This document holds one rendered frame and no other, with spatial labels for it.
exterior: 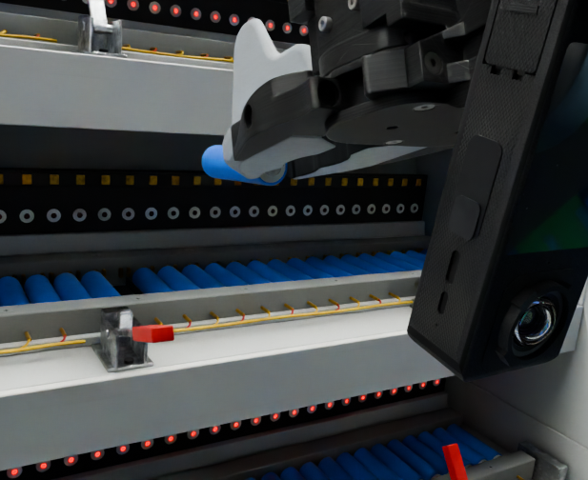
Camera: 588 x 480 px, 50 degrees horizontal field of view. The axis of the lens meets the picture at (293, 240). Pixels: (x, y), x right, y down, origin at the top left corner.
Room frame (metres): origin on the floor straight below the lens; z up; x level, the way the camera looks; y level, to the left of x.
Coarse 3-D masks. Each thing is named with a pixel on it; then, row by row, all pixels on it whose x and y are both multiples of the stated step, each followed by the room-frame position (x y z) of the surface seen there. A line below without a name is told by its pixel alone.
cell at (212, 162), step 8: (208, 152) 0.33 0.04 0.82; (216, 152) 0.32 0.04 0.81; (208, 160) 0.33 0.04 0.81; (216, 160) 0.32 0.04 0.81; (208, 168) 0.33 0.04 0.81; (216, 168) 0.32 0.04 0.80; (224, 168) 0.31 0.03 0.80; (216, 176) 0.33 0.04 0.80; (224, 176) 0.32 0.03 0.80; (232, 176) 0.31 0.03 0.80; (240, 176) 0.30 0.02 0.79; (264, 176) 0.29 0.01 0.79; (272, 176) 0.29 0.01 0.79; (280, 176) 0.29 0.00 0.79; (264, 184) 0.29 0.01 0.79; (272, 184) 0.29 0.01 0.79
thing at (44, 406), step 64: (320, 320) 0.49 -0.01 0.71; (384, 320) 0.50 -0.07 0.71; (576, 320) 0.59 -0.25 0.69; (0, 384) 0.35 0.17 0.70; (64, 384) 0.35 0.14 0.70; (128, 384) 0.37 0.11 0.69; (192, 384) 0.39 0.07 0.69; (256, 384) 0.42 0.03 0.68; (320, 384) 0.45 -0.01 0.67; (384, 384) 0.48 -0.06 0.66; (0, 448) 0.34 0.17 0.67; (64, 448) 0.36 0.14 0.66
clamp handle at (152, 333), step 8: (120, 312) 0.38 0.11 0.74; (128, 312) 0.38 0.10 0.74; (120, 320) 0.38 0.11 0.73; (128, 320) 0.38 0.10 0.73; (120, 328) 0.38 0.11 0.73; (128, 328) 0.38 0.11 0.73; (136, 328) 0.34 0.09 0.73; (144, 328) 0.33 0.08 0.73; (152, 328) 0.32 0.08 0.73; (160, 328) 0.32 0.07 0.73; (168, 328) 0.32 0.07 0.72; (128, 336) 0.36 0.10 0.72; (136, 336) 0.34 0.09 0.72; (144, 336) 0.33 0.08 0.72; (152, 336) 0.32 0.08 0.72; (160, 336) 0.32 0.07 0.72; (168, 336) 0.32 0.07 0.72
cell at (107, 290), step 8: (88, 272) 0.49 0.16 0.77; (96, 272) 0.49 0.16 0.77; (88, 280) 0.48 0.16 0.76; (96, 280) 0.47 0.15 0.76; (104, 280) 0.47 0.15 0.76; (88, 288) 0.47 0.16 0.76; (96, 288) 0.46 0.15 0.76; (104, 288) 0.45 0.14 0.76; (112, 288) 0.46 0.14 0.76; (96, 296) 0.45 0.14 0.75; (104, 296) 0.44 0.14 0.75
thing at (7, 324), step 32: (224, 288) 0.47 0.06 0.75; (256, 288) 0.47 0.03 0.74; (288, 288) 0.48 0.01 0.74; (320, 288) 0.49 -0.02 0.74; (352, 288) 0.51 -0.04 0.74; (384, 288) 0.53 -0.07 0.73; (0, 320) 0.38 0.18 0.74; (32, 320) 0.39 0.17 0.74; (64, 320) 0.40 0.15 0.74; (96, 320) 0.41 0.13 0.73; (160, 320) 0.43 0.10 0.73; (192, 320) 0.44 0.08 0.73; (256, 320) 0.45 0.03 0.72; (0, 352) 0.36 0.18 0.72
